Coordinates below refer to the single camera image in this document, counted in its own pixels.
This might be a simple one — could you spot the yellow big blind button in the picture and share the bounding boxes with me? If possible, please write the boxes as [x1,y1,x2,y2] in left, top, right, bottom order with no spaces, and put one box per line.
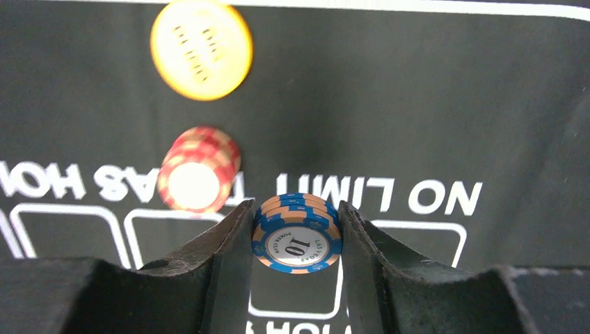
[150,1,253,101]

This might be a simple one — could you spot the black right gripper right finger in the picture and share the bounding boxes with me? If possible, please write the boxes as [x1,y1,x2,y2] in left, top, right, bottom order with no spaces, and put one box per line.
[339,202,589,333]

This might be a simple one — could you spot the red chips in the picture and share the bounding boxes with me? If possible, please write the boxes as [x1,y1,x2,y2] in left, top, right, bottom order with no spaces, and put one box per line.
[157,126,241,214]

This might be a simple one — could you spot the black poker table mat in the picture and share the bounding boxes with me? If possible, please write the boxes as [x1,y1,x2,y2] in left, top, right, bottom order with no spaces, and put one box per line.
[1,1,589,333]

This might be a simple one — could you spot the blue chips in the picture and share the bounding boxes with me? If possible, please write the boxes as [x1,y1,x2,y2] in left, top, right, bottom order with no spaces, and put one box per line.
[252,193,343,274]

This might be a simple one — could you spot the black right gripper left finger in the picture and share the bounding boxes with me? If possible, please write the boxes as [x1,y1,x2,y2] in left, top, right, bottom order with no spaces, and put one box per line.
[1,200,254,333]

